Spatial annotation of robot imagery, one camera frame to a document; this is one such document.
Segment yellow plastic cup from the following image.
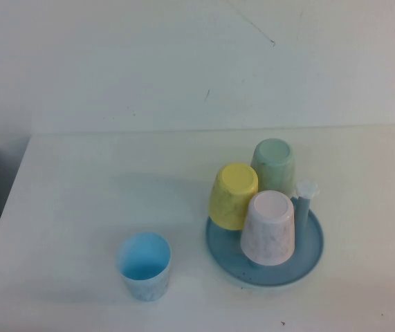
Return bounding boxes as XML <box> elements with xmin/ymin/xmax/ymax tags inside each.
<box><xmin>206</xmin><ymin>163</ymin><xmax>260</xmax><ymax>232</ymax></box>

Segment pink plastic cup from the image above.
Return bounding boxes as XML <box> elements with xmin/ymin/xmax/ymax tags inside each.
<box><xmin>239</xmin><ymin>190</ymin><xmax>295</xmax><ymax>266</ymax></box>

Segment blue cup stand white caps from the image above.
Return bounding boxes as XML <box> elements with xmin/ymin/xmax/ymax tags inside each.
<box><xmin>205</xmin><ymin>179</ymin><xmax>325</xmax><ymax>287</ymax></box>

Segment blue plastic cup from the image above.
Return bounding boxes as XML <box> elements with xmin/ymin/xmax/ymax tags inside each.
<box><xmin>115</xmin><ymin>232</ymin><xmax>172</xmax><ymax>304</ymax></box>

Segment green plastic cup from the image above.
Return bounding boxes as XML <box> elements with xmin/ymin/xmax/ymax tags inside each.
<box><xmin>250</xmin><ymin>138</ymin><xmax>295</xmax><ymax>201</ymax></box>

